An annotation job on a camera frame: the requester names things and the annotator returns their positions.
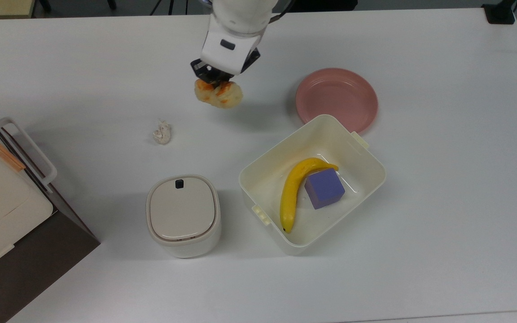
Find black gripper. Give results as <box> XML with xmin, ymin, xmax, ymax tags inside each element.
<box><xmin>190</xmin><ymin>47</ymin><xmax>261</xmax><ymax>87</ymax></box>

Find orange glazed bread roll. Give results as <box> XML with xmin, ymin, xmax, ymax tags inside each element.
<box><xmin>194</xmin><ymin>79</ymin><xmax>244</xmax><ymax>109</ymax></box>

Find pink round plate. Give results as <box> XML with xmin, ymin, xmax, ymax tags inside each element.
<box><xmin>295</xmin><ymin>67</ymin><xmax>379</xmax><ymax>135</ymax></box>

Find black tripod legs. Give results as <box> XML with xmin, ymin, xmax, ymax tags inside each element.
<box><xmin>150</xmin><ymin>0</ymin><xmax>190</xmax><ymax>15</ymax></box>

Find crumpled white paper scrap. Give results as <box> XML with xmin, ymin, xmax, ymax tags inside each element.
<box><xmin>152</xmin><ymin>118</ymin><xmax>173</xmax><ymax>145</ymax></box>

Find cream open plastic bin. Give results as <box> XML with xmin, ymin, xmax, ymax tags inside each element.
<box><xmin>238</xmin><ymin>113</ymin><xmax>387</xmax><ymax>257</ymax></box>

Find yellow banana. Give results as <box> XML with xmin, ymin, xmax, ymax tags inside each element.
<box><xmin>279</xmin><ymin>157</ymin><xmax>339</xmax><ymax>234</ymax></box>

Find cream lidded mini trash can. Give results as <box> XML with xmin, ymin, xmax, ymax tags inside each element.
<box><xmin>145</xmin><ymin>174</ymin><xmax>222</xmax><ymax>259</ymax></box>

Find purple cube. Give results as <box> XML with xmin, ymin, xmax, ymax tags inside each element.
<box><xmin>304</xmin><ymin>168</ymin><xmax>346</xmax><ymax>210</ymax></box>

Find white oven appliance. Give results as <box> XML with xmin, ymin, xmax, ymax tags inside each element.
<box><xmin>0</xmin><ymin>98</ymin><xmax>101</xmax><ymax>323</ymax></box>

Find black clamp block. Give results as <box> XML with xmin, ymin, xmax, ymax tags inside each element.
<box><xmin>481</xmin><ymin>0</ymin><xmax>517</xmax><ymax>25</ymax></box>

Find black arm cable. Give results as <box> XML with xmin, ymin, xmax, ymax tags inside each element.
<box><xmin>267</xmin><ymin>0</ymin><xmax>294</xmax><ymax>24</ymax></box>

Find white drawer handle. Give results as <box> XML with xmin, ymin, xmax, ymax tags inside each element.
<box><xmin>0</xmin><ymin>117</ymin><xmax>58</xmax><ymax>187</ymax></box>

